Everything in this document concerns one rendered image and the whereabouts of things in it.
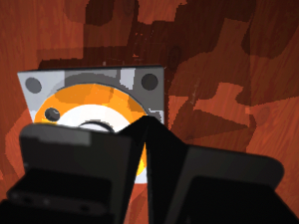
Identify orange round plate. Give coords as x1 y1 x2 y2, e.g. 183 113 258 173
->
34 82 149 132

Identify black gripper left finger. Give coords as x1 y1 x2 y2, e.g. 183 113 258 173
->
19 114 150 224

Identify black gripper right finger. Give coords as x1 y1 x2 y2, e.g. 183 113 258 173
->
146 115 285 224

